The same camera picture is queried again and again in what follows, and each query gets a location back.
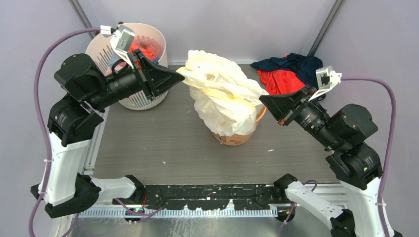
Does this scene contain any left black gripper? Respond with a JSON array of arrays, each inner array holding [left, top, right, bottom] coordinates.
[[86, 48, 184, 111]]

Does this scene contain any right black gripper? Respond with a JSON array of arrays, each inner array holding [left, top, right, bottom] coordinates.
[[258, 81, 339, 147]]

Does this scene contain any orange plastic trash bin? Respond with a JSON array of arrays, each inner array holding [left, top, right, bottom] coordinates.
[[212, 106, 267, 146]]

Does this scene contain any pale yellow trash bag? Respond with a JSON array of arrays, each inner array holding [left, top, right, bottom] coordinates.
[[177, 50, 268, 135]]

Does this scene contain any white slotted laundry basket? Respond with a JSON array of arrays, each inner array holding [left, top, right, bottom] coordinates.
[[84, 22, 170, 111]]

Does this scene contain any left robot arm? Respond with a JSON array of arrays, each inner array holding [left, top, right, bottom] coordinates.
[[31, 50, 184, 218]]

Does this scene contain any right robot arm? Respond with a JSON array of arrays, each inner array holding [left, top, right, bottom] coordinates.
[[260, 86, 400, 237]]

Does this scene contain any red plastic trash bag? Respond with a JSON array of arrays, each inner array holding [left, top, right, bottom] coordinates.
[[129, 36, 164, 62]]

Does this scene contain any pink plastic trash bag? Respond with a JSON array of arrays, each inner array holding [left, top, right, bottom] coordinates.
[[104, 62, 126, 76]]

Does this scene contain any blue plastic trash bag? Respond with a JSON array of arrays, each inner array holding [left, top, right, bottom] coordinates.
[[107, 54, 120, 67]]

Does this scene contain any red cloth garment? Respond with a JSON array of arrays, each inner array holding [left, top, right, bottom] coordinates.
[[251, 53, 306, 94]]

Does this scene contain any navy blue cloth garment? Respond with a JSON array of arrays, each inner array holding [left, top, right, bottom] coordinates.
[[250, 53, 323, 89]]

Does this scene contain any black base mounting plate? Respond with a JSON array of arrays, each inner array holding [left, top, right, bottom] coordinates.
[[121, 184, 291, 211]]

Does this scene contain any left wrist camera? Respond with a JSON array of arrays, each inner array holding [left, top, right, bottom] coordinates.
[[110, 24, 136, 69]]

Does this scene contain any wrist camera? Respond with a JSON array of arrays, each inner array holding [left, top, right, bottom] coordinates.
[[110, 24, 136, 69], [309, 66, 342, 101]]

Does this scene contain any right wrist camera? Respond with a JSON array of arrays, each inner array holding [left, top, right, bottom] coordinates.
[[309, 66, 342, 101]]

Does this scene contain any aluminium rail frame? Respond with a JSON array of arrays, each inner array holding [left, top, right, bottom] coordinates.
[[61, 184, 359, 219]]

